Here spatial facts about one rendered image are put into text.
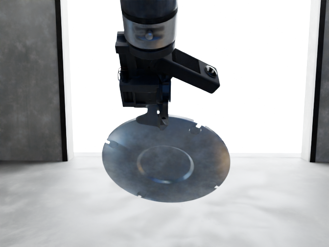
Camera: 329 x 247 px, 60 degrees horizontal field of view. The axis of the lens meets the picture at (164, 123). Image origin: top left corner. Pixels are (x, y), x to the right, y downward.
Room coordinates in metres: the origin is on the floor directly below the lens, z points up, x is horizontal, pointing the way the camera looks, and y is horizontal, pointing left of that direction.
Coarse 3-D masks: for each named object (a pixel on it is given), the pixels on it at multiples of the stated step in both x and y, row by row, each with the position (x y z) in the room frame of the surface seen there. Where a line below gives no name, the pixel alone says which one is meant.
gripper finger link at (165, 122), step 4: (164, 96) 0.46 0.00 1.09; (164, 100) 0.46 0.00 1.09; (160, 104) 0.46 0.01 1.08; (164, 104) 0.46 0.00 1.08; (160, 108) 0.46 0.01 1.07; (164, 108) 0.46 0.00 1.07; (160, 112) 0.47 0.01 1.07; (164, 112) 0.47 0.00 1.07; (160, 116) 0.47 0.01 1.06; (164, 116) 0.47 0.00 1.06; (160, 120) 0.50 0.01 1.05; (164, 120) 0.49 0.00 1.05; (160, 124) 0.51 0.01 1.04; (164, 124) 0.51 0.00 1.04
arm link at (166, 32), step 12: (132, 24) 0.37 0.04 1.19; (144, 24) 0.36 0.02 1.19; (156, 24) 0.36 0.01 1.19; (168, 24) 0.37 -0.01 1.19; (132, 36) 0.38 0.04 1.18; (144, 36) 0.38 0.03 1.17; (156, 36) 0.38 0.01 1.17; (168, 36) 0.39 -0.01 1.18; (144, 48) 0.39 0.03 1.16; (156, 48) 0.39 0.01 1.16
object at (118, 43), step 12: (120, 36) 0.43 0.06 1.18; (120, 48) 0.41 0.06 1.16; (132, 48) 0.40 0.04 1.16; (168, 48) 0.40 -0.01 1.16; (120, 60) 0.45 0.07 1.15; (132, 60) 0.43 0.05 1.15; (144, 60) 0.43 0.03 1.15; (156, 60) 0.43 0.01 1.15; (120, 72) 0.45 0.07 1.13; (132, 72) 0.44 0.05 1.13; (144, 72) 0.45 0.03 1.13; (156, 72) 0.44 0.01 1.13; (120, 84) 0.44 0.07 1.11; (132, 84) 0.44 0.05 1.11; (144, 84) 0.44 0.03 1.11; (156, 84) 0.44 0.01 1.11; (168, 84) 0.44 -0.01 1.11; (120, 96) 0.46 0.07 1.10; (132, 96) 0.46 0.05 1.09; (144, 96) 0.46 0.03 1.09; (156, 96) 0.46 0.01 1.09; (168, 96) 0.49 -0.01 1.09
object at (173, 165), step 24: (168, 120) 0.55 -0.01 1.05; (192, 120) 0.55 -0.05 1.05; (120, 144) 0.60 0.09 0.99; (144, 144) 0.59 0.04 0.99; (168, 144) 0.59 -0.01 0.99; (192, 144) 0.58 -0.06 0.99; (216, 144) 0.58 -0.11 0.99; (120, 168) 0.64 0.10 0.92; (144, 168) 0.64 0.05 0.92; (168, 168) 0.64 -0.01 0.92; (192, 168) 0.63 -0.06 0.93; (216, 168) 0.62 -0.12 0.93; (144, 192) 0.69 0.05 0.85; (168, 192) 0.68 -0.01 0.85; (192, 192) 0.67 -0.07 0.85
